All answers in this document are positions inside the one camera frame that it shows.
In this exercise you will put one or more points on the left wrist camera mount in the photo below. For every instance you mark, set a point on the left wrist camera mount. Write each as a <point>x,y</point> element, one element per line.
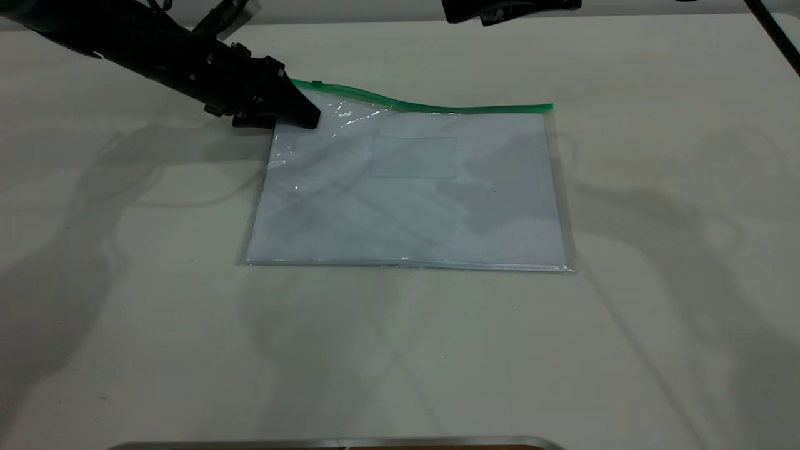
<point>228,15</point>

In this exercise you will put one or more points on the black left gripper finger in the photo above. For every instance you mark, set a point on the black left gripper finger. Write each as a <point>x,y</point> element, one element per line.
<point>253,122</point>
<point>299,107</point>

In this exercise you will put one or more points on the metal-edged object at bottom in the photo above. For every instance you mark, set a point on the metal-edged object at bottom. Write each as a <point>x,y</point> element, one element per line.
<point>337,444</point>

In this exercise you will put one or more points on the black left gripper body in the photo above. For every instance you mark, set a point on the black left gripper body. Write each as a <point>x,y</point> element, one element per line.
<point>247,84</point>

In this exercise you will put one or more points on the clear zip bag green zipper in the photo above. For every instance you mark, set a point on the clear zip bag green zipper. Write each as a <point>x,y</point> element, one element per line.
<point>500,119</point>

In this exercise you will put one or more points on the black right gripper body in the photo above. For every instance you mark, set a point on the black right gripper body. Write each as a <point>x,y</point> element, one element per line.
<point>500,9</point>

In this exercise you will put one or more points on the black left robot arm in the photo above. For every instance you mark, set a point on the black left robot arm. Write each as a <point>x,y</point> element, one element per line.
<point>125,37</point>

